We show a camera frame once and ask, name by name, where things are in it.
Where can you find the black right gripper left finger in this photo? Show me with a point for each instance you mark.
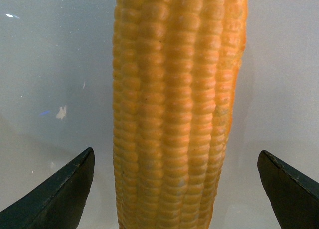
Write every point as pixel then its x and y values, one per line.
pixel 58 202

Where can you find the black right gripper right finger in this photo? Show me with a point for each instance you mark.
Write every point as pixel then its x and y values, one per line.
pixel 294 197

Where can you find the yellow corn cob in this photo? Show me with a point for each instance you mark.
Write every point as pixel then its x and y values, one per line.
pixel 175 65

